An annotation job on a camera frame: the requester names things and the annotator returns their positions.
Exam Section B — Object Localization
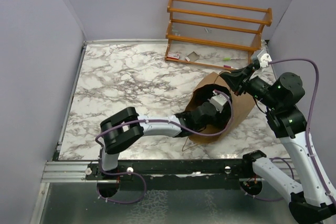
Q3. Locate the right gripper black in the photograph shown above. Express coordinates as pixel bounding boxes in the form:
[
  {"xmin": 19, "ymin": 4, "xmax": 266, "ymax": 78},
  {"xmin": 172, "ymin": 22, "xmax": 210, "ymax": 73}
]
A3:
[{"xmin": 220, "ymin": 62, "xmax": 281, "ymax": 110}]

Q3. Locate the brown paper bag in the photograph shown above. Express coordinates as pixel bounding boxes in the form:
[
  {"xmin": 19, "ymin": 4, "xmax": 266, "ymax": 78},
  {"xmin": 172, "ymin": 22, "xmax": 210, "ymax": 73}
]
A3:
[{"xmin": 185, "ymin": 72, "xmax": 255, "ymax": 145}]

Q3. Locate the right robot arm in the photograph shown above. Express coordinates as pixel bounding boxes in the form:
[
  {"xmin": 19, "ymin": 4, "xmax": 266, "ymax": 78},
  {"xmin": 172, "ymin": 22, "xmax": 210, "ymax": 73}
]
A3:
[{"xmin": 220, "ymin": 63, "xmax": 335, "ymax": 223}]

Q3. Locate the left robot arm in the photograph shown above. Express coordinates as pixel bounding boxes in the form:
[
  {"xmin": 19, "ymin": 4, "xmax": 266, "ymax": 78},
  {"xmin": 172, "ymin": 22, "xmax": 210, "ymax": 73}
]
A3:
[{"xmin": 98, "ymin": 101, "xmax": 232, "ymax": 179}]

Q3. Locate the green marker pen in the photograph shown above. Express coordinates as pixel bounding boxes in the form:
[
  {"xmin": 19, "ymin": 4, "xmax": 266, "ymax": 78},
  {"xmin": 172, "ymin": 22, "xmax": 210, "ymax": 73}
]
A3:
[{"xmin": 223, "ymin": 57, "xmax": 246, "ymax": 61}]

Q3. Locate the small open cardboard box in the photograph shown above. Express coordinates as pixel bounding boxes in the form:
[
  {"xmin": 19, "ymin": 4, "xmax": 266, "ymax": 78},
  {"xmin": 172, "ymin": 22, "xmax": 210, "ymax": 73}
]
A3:
[{"xmin": 185, "ymin": 51, "xmax": 200, "ymax": 62}]

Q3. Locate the wooden shelf rack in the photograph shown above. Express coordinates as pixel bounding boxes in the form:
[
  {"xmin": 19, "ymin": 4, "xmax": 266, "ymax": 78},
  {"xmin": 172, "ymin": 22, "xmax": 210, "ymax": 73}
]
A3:
[{"xmin": 164, "ymin": 0, "xmax": 273, "ymax": 63}]

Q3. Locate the red white small box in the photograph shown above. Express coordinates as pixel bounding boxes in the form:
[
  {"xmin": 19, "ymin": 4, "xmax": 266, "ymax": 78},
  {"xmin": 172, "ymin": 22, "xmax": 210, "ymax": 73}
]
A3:
[{"xmin": 167, "ymin": 52, "xmax": 180, "ymax": 59}]

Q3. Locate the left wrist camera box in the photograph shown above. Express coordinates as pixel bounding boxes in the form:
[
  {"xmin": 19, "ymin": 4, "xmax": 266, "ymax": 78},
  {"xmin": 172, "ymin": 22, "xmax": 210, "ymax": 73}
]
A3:
[{"xmin": 208, "ymin": 90, "xmax": 229, "ymax": 112}]

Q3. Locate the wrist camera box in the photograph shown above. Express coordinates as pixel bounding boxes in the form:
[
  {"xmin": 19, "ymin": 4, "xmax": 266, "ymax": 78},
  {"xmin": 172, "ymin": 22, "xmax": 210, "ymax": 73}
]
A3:
[
  {"xmin": 250, "ymin": 49, "xmax": 272, "ymax": 70},
  {"xmin": 208, "ymin": 90, "xmax": 229, "ymax": 112}
]

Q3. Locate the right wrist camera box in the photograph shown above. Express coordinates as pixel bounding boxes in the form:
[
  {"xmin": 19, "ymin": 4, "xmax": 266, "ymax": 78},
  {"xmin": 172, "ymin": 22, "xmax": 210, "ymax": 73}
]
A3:
[{"xmin": 250, "ymin": 49, "xmax": 272, "ymax": 70}]

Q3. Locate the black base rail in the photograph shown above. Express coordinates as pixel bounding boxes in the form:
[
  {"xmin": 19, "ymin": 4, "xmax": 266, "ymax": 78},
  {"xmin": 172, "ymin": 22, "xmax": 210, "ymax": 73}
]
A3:
[{"xmin": 85, "ymin": 153, "xmax": 261, "ymax": 191}]

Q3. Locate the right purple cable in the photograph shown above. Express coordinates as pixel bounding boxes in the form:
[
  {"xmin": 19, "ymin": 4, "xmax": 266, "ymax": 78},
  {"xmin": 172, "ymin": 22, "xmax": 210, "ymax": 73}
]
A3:
[{"xmin": 267, "ymin": 58, "xmax": 336, "ymax": 204}]

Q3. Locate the purple cable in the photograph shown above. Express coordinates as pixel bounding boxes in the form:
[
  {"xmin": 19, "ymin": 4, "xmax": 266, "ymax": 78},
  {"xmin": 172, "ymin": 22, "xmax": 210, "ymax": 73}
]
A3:
[
  {"xmin": 94, "ymin": 91, "xmax": 234, "ymax": 205},
  {"xmin": 267, "ymin": 58, "xmax": 336, "ymax": 204}
]

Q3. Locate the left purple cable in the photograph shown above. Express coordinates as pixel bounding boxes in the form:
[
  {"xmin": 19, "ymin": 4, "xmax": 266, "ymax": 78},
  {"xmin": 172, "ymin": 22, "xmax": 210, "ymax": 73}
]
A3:
[{"xmin": 94, "ymin": 91, "xmax": 234, "ymax": 205}]

